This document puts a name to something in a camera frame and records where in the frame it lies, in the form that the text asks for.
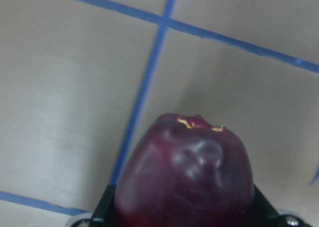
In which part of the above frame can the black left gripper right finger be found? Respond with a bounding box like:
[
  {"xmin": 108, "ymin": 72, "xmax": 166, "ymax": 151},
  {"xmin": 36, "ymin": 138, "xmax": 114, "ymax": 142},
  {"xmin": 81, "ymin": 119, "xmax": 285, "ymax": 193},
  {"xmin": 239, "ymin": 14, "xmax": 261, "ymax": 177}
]
[{"xmin": 252, "ymin": 185, "xmax": 287, "ymax": 227}]

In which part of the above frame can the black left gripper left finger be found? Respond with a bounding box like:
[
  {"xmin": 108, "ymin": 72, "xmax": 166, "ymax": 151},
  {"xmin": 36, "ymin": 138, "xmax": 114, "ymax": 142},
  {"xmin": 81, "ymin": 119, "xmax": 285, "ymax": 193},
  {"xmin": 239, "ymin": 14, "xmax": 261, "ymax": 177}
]
[{"xmin": 89, "ymin": 185, "xmax": 116, "ymax": 227}]

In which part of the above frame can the dark red apple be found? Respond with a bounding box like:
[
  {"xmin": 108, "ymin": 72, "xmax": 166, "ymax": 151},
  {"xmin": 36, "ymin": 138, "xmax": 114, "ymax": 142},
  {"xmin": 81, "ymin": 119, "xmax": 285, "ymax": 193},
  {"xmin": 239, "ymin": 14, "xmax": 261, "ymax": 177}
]
[{"xmin": 114, "ymin": 113, "xmax": 255, "ymax": 227}]

